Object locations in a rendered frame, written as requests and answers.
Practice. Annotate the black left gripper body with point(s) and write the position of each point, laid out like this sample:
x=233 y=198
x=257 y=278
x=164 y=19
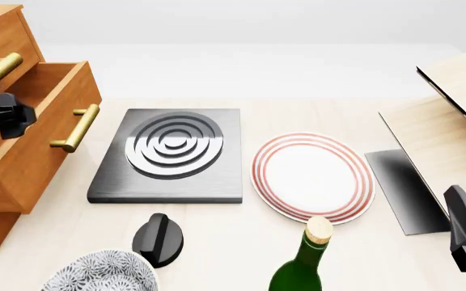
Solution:
x=14 y=116

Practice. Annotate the wooden drawer with open box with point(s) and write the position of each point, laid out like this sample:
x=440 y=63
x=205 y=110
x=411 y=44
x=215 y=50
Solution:
x=26 y=163

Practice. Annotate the wooden drawer with closed front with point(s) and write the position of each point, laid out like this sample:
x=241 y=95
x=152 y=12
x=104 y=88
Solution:
x=2 y=39

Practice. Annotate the pale wood box, black edge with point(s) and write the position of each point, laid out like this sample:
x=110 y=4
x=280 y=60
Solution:
x=443 y=133

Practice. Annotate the white plate with red rings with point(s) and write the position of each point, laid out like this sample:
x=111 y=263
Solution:
x=310 y=179

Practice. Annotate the flat black stove plate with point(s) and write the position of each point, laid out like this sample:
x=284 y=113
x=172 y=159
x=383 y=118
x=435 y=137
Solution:
x=168 y=185

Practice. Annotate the green glass bottle with cork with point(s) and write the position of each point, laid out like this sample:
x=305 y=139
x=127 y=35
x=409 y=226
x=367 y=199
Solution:
x=297 y=269

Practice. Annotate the patterned black and white bowl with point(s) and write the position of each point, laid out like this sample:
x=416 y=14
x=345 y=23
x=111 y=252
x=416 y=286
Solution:
x=103 y=272

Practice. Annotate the round black stove knob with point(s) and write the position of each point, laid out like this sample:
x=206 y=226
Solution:
x=158 y=239

